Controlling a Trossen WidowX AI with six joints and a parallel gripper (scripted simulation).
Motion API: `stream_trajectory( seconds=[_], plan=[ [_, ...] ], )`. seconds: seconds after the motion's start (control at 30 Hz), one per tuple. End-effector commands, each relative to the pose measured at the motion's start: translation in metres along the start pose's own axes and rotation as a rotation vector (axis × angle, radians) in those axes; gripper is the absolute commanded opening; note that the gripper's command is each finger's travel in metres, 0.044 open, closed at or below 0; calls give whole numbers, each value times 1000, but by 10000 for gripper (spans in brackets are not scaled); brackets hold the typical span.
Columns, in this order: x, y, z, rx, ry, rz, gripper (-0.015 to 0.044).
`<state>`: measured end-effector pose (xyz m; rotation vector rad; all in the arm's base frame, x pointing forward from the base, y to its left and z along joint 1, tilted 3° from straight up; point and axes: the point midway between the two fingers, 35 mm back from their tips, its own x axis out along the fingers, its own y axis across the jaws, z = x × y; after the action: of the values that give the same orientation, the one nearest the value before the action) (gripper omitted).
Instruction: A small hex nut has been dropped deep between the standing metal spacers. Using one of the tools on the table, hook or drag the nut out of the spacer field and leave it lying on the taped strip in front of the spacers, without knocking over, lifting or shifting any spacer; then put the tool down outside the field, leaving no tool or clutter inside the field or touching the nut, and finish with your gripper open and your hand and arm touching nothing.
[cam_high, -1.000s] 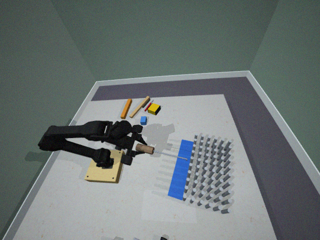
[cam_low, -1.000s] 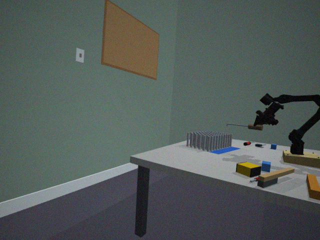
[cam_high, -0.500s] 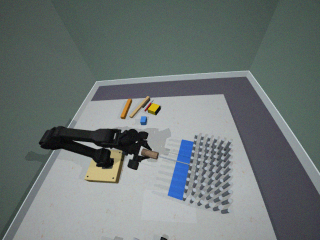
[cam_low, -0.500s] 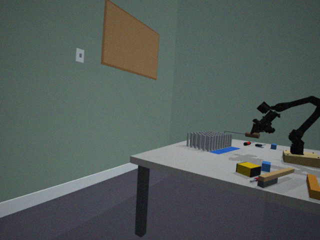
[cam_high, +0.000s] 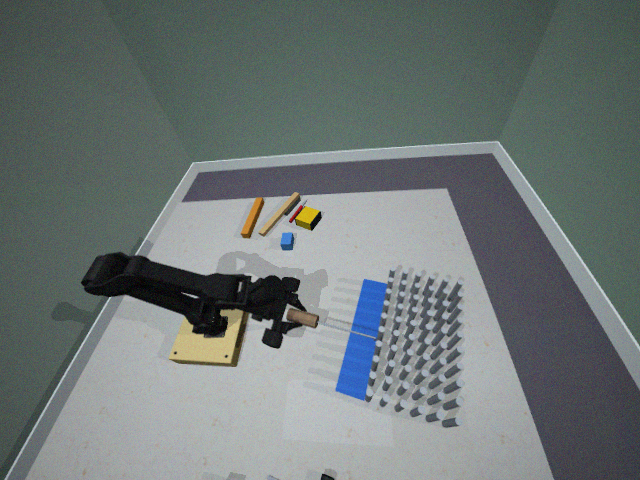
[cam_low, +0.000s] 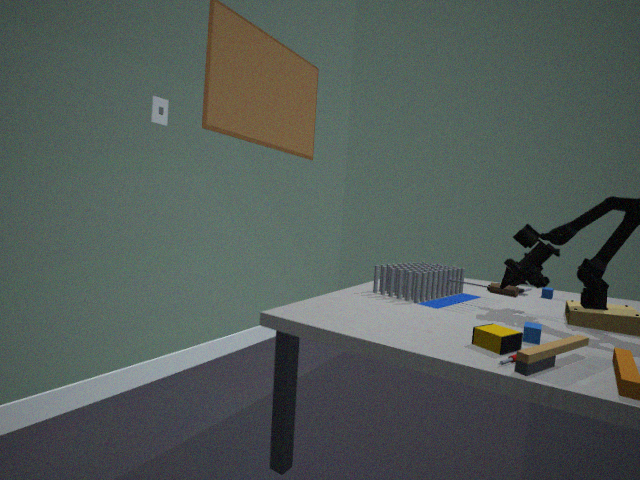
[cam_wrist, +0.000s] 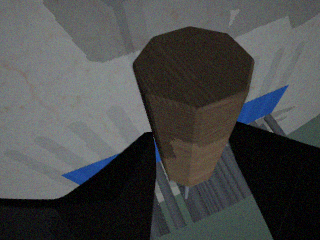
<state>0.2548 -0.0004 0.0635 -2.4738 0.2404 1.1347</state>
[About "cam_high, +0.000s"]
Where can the blue cube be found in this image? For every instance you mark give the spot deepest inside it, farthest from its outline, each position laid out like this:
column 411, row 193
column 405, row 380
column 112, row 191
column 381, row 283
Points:
column 287, row 241

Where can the orange flat bar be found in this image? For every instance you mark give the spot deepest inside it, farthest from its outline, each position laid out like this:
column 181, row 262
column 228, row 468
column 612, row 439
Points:
column 252, row 218

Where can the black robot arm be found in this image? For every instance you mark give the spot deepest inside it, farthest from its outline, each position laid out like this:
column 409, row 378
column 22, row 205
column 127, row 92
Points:
column 161, row 285

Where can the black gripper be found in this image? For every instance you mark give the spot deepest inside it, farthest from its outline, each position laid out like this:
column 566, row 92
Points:
column 275, row 311

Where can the blue flat strip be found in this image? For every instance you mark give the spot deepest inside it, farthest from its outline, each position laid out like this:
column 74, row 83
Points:
column 354, row 374

